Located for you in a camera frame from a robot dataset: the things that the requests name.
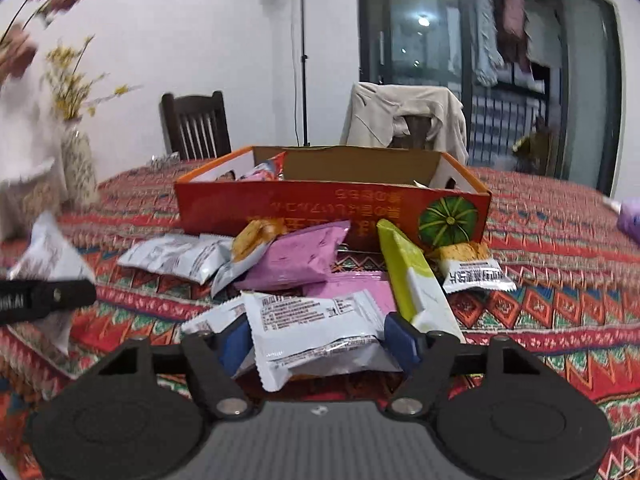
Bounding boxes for chair with beige jacket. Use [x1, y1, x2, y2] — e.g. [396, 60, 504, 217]
[390, 116, 434, 151]

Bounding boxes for orange cracker packet front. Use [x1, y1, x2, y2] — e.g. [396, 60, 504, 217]
[210, 219, 286, 297]

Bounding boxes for white cracker packet right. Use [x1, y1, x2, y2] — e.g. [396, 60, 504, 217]
[427, 242, 516, 295]

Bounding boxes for white packet centre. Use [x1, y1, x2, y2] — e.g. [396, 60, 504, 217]
[117, 234, 233, 285]

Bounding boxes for pink artificial flowers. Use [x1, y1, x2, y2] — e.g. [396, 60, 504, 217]
[1, 0, 80, 84]

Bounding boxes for clear jar of seeds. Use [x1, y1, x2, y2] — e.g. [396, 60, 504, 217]
[1, 156, 67, 240]

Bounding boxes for beige jacket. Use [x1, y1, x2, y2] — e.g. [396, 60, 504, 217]
[341, 82, 469, 165]

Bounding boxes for white packet at left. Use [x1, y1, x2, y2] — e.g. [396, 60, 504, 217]
[9, 211, 96, 356]

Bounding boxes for light stand with lamp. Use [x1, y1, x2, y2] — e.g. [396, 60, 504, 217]
[292, 0, 311, 148]

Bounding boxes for yellow flower branches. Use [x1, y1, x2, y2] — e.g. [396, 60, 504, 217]
[43, 35, 141, 122]

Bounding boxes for white cracker snack packet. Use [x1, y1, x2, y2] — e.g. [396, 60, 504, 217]
[242, 290, 400, 392]

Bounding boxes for hanging laundry clothes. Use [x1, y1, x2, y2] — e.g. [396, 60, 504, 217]
[471, 0, 560, 92]

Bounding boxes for purple tissue pack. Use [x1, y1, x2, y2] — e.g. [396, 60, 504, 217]
[603, 197, 640, 244]

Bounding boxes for orange cardboard box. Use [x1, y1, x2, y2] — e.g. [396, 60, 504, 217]
[175, 146, 491, 250]

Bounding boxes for colourful patterned tablecloth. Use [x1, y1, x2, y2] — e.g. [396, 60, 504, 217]
[1, 162, 639, 479]

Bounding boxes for purple snack packet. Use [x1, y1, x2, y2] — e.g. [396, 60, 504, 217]
[302, 271, 396, 314]
[234, 220, 350, 292]

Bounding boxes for black framed sliding door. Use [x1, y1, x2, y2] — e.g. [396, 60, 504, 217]
[359, 0, 623, 194]

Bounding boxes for floral ceramic vase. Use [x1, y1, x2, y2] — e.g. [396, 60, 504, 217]
[61, 119, 100, 208]

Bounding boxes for red orange chip bag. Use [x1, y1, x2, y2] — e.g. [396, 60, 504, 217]
[240, 152, 286, 181]

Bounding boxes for dark wooden chair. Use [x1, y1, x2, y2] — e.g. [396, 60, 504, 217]
[160, 90, 231, 160]

